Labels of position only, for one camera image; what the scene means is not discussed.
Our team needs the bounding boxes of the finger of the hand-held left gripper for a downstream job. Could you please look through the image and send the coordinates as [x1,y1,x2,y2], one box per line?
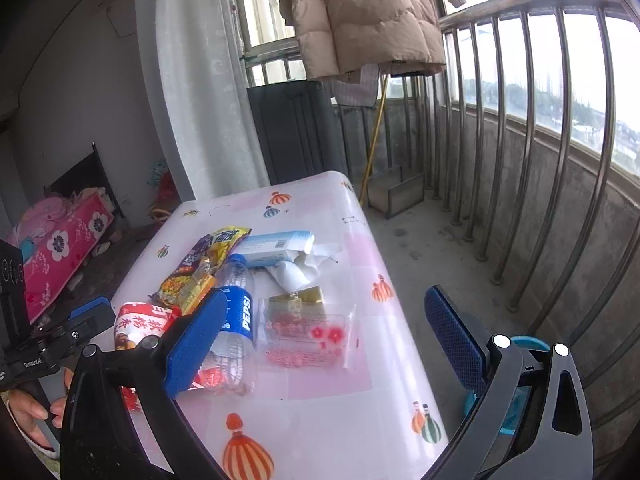
[30,296,117,361]

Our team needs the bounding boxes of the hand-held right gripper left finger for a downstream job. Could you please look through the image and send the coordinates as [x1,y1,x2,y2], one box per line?
[60,287,231,480]

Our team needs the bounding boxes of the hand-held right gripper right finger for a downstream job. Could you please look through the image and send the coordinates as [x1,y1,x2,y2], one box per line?
[424,285,596,480]

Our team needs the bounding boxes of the yellow snack packet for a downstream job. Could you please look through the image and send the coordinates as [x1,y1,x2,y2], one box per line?
[177,257,221,317]

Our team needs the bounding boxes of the clear bottle with blue label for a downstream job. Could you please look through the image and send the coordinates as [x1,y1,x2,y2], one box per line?
[197,253,258,397]

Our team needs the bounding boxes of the red and white snack packet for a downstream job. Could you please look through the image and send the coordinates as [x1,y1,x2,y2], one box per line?
[114,301,182,412]

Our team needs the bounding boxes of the person's left hand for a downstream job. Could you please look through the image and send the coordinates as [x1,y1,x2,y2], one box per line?
[7,367,75,458]

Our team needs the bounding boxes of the red wrapper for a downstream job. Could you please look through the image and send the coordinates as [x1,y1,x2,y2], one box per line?
[192,365,228,392]

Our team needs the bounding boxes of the pink floral bedding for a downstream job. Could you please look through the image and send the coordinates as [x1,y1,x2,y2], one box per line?
[7,195,116,323]

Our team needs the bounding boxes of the purple instant noodle packet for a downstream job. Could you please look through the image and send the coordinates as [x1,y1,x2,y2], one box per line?
[150,226,252,313]

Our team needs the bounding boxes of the clear bag with red flowers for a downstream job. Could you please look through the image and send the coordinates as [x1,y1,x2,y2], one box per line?
[260,300,361,372]

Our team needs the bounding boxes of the blue and white tissue pack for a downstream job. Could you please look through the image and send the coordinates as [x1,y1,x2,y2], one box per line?
[231,230,316,268]

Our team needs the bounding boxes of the gold foil packet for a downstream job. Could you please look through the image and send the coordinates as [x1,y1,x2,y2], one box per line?
[268,285,325,311]

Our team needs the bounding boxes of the crumpled white tissue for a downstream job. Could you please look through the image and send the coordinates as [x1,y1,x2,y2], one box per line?
[265,242,343,293]

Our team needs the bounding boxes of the black headboard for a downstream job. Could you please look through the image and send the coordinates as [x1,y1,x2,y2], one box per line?
[42,142,126,218]

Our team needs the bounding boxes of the metal dustpan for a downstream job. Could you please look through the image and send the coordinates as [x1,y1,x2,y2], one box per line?
[367,165,426,218]

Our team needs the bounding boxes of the dark cabinet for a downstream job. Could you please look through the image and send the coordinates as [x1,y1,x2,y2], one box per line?
[246,80,351,186]

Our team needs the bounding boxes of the white curtain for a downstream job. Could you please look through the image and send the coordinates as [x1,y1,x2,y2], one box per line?
[135,0,273,211]

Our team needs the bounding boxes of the pink plaid cloth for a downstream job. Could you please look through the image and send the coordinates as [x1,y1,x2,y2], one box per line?
[330,64,383,108]

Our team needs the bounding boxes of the beige down jacket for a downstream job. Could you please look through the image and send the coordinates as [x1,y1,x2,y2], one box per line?
[277,0,468,81]

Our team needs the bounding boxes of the metal balcony railing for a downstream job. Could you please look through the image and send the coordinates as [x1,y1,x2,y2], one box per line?
[242,0,640,441]

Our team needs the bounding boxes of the red bag with yellow handles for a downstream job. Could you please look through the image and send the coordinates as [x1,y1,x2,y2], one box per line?
[147,160,178,221]

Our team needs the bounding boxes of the yellow broom handle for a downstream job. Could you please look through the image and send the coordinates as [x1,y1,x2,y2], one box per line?
[357,74,390,201]

